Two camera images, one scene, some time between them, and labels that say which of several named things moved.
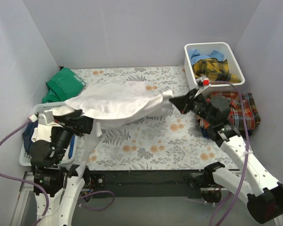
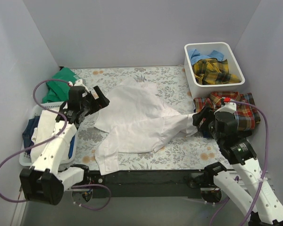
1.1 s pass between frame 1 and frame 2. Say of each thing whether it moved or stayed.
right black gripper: moved
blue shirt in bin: stayed
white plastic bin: stayed
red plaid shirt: stayed
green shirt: stayed
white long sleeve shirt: moved
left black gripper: moved
